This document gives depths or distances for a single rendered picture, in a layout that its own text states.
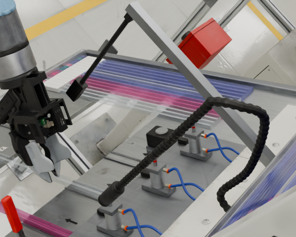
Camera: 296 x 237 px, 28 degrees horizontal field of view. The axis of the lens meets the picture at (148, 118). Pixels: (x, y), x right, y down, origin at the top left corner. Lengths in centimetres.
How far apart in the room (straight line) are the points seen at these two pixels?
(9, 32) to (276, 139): 47
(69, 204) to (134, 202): 17
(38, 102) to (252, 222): 55
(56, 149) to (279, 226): 65
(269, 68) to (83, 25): 90
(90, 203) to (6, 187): 115
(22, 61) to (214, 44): 92
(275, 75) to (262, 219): 175
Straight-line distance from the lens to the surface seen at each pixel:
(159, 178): 91
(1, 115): 109
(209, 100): 57
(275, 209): 50
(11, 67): 99
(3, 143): 127
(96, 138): 238
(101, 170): 111
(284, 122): 104
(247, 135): 82
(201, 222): 83
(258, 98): 129
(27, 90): 100
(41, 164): 107
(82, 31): 267
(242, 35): 324
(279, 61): 223
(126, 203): 91
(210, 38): 181
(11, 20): 99
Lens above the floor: 190
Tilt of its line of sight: 48 degrees down
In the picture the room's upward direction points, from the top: 44 degrees clockwise
